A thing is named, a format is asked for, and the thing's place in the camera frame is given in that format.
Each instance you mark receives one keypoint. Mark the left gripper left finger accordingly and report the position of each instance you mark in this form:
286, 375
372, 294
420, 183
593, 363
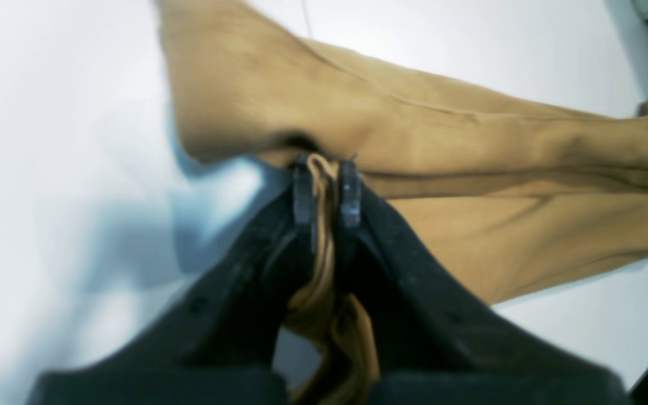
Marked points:
215, 344

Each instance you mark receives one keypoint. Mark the brown t-shirt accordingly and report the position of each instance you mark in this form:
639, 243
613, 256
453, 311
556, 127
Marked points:
510, 196

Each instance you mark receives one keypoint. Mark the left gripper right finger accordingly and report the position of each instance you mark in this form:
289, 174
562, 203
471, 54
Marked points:
435, 342

